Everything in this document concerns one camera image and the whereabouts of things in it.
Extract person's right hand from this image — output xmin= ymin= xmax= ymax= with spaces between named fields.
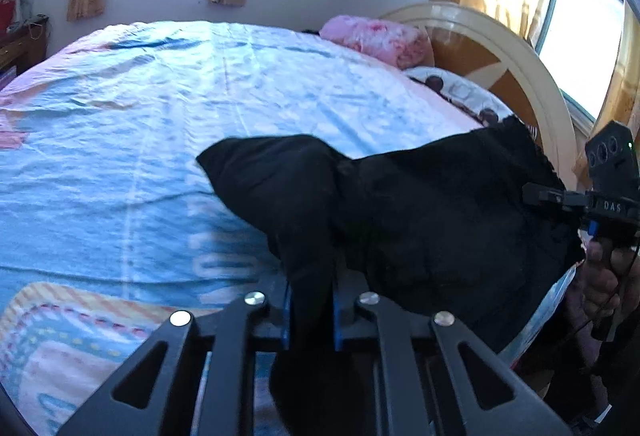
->
xmin=582 ymin=238 xmax=640 ymax=317

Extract blue dotted bed sheet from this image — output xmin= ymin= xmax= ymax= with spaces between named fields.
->
xmin=0 ymin=20 xmax=576 ymax=436

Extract cream and brown headboard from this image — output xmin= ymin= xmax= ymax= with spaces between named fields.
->
xmin=382 ymin=2 xmax=578 ymax=191

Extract black pants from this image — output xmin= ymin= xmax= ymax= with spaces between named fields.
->
xmin=196 ymin=116 xmax=586 ymax=436

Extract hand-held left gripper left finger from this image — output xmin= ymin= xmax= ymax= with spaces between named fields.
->
xmin=57 ymin=273 xmax=293 ymax=436

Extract window with white frame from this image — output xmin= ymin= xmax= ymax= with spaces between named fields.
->
xmin=535 ymin=0 xmax=626 ymax=121

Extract white printed pillow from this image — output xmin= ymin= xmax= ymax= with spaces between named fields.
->
xmin=404 ymin=66 xmax=516 ymax=127

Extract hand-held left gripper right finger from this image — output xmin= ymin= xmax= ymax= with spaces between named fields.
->
xmin=331 ymin=273 xmax=573 ymax=436

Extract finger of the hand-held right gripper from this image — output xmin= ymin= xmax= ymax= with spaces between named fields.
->
xmin=522 ymin=182 xmax=588 ymax=217

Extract pink floral folded blanket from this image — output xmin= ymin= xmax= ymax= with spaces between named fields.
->
xmin=319 ymin=14 xmax=435 ymax=70

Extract brown wooden cabinet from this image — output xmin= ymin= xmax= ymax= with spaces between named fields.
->
xmin=0 ymin=16 xmax=51 ymax=79

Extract red bag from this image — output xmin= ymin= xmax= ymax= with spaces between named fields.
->
xmin=0 ymin=0 xmax=19 ymax=34

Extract person's dark clothing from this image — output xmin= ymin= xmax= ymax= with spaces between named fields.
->
xmin=515 ymin=261 xmax=640 ymax=436

